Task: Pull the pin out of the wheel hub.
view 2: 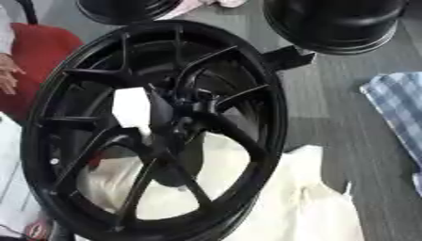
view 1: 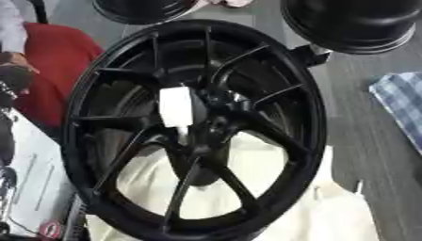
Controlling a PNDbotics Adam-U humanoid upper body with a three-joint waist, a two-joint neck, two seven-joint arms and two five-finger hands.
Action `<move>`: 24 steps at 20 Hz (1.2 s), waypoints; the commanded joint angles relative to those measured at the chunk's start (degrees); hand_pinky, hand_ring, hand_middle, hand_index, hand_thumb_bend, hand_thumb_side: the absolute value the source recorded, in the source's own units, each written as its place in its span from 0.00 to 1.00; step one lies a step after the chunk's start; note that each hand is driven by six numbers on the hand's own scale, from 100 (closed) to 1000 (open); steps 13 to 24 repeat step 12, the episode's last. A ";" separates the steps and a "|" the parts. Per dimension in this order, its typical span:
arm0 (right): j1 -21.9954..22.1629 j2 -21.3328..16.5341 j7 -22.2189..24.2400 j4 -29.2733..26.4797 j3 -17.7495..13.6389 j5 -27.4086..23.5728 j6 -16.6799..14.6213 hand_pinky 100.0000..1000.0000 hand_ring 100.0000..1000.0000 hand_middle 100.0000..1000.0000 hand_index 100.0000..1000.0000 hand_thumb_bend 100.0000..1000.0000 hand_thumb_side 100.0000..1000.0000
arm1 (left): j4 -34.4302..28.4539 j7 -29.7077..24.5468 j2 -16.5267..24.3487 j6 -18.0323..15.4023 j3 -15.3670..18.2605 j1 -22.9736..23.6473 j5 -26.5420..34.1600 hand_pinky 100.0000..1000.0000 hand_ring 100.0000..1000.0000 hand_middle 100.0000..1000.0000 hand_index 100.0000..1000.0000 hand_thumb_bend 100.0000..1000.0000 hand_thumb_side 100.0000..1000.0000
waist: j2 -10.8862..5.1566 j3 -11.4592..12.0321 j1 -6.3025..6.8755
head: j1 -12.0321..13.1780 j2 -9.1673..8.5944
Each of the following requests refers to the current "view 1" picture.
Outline blue checked cloth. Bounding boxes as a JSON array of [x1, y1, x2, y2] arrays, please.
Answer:
[[367, 71, 422, 155]]

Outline person's hand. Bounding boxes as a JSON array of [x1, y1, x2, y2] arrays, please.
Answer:
[[0, 51, 41, 75]]

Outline person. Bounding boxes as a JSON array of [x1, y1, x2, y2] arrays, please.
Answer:
[[0, 0, 30, 56]]

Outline large black round wheel rim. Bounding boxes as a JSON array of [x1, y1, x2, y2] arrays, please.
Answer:
[[278, 0, 422, 56]]

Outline black wheel stand bracket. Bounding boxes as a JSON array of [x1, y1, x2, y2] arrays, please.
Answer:
[[288, 43, 333, 68]]

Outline black pole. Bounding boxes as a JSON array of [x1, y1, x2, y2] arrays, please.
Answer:
[[27, 0, 50, 24]]

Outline white cloth bag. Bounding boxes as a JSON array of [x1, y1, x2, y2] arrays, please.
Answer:
[[84, 131, 382, 241]]

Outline black spoked wheel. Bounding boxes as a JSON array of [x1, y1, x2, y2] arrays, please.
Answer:
[[59, 19, 330, 241]]

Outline red chair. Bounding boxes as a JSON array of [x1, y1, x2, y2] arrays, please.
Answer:
[[11, 22, 106, 131]]

